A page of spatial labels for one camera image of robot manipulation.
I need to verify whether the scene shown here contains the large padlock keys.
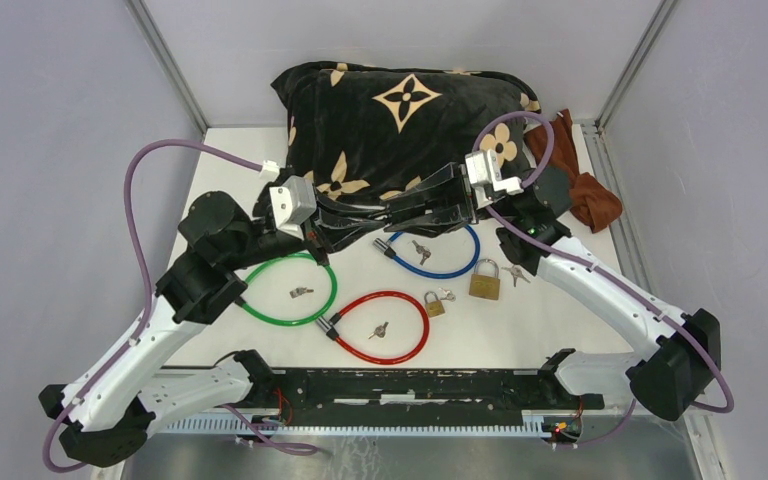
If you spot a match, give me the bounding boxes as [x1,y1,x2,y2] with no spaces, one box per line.
[503,265,530,287]

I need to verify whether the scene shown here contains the black floral pillow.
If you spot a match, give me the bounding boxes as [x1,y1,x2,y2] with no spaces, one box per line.
[271,61,541,206]

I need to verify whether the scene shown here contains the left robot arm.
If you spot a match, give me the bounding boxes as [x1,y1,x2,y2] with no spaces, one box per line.
[39,186,388,471]

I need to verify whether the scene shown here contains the blue lock keys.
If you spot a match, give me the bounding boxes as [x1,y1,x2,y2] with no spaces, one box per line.
[411,240,432,266]

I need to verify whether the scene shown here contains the small padlock keys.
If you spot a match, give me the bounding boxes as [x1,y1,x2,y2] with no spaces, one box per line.
[439,288,457,302]

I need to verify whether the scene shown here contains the small silver keys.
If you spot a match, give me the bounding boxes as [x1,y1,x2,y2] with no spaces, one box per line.
[289,287,314,298]

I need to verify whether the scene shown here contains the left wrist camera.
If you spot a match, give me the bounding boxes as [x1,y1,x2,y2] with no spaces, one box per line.
[268,176,317,240]

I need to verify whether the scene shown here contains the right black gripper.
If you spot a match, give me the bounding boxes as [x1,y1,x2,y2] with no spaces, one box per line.
[372,165,512,242]

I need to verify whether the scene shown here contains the red lock keys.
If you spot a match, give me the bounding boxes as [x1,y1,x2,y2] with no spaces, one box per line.
[368,322,389,339]

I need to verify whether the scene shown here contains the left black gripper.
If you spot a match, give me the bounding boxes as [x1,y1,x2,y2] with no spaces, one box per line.
[238,189,398,270]

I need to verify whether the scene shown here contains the blue cable lock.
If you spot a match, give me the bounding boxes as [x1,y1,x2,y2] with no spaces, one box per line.
[372,226,482,280]

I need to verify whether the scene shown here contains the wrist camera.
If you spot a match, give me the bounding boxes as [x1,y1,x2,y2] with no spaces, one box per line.
[268,176,317,240]
[465,150,524,209]

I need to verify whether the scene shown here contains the large brass padlock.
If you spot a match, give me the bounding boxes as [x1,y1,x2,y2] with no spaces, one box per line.
[468,258,501,301]

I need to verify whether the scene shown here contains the red cable lock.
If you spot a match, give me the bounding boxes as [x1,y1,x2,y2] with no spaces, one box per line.
[316,290,432,366]

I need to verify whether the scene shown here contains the green cable lock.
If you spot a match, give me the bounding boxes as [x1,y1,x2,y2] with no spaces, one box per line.
[234,253,339,327]

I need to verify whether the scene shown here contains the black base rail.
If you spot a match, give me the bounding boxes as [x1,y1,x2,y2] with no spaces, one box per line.
[240,368,605,428]

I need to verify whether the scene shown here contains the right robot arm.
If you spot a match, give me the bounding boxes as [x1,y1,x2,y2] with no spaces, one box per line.
[383,161,736,420]

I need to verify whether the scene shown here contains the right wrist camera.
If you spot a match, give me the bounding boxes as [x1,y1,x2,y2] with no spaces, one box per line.
[465,150,524,209]

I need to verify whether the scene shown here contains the small brass padlock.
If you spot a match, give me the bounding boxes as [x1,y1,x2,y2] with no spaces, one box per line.
[423,291,446,318]

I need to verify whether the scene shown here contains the brown cloth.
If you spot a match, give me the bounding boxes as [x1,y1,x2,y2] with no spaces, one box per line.
[539,109,623,233]

